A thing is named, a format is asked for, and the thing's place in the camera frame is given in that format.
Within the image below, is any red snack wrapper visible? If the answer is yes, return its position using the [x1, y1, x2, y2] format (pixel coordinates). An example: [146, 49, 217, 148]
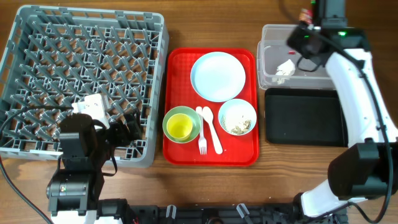
[298, 8, 313, 25]

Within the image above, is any yellow cup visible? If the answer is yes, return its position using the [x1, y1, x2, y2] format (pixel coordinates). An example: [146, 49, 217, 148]
[167, 113, 193, 141]

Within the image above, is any small light blue bowl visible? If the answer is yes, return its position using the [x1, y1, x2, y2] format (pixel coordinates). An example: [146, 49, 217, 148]
[218, 98, 257, 136]

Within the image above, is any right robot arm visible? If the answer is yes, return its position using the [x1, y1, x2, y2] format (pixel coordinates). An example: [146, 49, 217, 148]
[287, 0, 397, 222]

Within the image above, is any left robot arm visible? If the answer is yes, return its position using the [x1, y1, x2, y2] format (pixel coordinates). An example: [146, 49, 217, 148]
[46, 114, 139, 223]

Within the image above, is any grey dishwasher rack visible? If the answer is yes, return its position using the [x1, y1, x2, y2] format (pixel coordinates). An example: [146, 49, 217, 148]
[1, 5, 169, 168]

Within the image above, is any crumpled white tissue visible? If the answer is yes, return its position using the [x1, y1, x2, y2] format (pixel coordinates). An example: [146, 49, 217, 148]
[272, 59, 295, 85]

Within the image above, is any clear plastic bin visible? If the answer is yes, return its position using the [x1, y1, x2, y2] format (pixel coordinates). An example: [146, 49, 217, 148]
[257, 24, 335, 90]

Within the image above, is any green bowl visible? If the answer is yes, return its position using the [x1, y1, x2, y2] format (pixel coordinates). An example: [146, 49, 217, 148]
[162, 106, 201, 144]

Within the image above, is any white plastic fork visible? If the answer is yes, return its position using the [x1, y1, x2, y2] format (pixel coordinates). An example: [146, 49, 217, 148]
[195, 106, 207, 155]

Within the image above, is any black tray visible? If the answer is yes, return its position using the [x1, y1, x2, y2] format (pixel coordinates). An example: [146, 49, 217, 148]
[264, 88, 348, 147]

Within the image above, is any white plastic spoon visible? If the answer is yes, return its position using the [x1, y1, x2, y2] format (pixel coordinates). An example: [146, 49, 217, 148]
[202, 106, 223, 154]

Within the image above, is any large light blue plate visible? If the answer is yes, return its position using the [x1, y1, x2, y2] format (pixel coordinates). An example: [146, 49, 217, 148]
[190, 52, 246, 103]

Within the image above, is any food scraps and rice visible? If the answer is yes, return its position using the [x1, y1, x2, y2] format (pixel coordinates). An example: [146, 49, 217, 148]
[221, 113, 251, 135]

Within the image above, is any red plastic tray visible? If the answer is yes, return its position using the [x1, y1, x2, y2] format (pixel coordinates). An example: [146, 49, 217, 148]
[163, 48, 259, 166]

